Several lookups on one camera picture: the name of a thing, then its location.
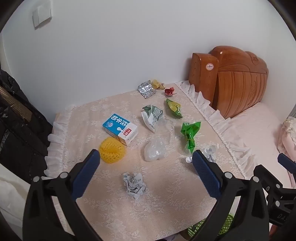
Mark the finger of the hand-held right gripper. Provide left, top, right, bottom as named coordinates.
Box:
left=253, top=164, right=296, bottom=200
left=277, top=153, right=296, bottom=173

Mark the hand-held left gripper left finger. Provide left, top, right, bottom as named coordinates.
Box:
left=23, top=149, right=102, bottom=241

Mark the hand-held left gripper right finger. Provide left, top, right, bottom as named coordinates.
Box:
left=192, top=150, right=270, bottom=241

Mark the green plastic bag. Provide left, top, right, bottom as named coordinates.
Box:
left=181, top=121, right=201, bottom=160

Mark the green plastic basket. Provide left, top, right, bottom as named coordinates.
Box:
left=187, top=212, right=234, bottom=238

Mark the green and white wrapper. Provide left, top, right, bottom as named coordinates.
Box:
left=142, top=105, right=163, bottom=133

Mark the folded pink blanket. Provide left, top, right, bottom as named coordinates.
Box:
left=277, top=130, right=296, bottom=160

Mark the crumpled clear white wrapper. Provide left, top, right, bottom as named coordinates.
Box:
left=186, top=144, right=219, bottom=164

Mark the yellow foam fruit net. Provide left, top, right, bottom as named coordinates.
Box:
left=99, top=137, right=127, bottom=164

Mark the white ruffled cloth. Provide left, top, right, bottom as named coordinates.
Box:
left=284, top=116, right=296, bottom=133

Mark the bed with pink sheet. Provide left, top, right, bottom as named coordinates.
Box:
left=222, top=102, right=296, bottom=188

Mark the crumpled printed paper ball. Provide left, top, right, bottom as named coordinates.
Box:
left=122, top=172, right=147, bottom=200

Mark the blue and white milk carton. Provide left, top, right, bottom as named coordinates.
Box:
left=102, top=113, right=139, bottom=146

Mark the crumpled clear plastic bag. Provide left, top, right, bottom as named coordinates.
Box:
left=144, top=137, right=167, bottom=162

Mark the clear plastic bottle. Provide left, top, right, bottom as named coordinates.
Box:
left=155, top=116, right=180, bottom=145

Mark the black puffer jacket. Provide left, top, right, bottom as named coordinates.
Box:
left=0, top=68, right=53, bottom=176

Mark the green and yellow snack packet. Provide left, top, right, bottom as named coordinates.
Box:
left=165, top=98, right=183, bottom=118

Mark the wooden headboard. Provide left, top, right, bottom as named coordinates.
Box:
left=188, top=46, right=269, bottom=120

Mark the silver foil wrapper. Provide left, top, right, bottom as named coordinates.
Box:
left=138, top=80, right=156, bottom=99

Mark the yellow candy wrapper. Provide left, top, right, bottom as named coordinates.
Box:
left=151, top=79, right=166, bottom=90

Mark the white wall switch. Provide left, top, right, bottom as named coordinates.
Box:
left=32, top=0, right=52, bottom=28

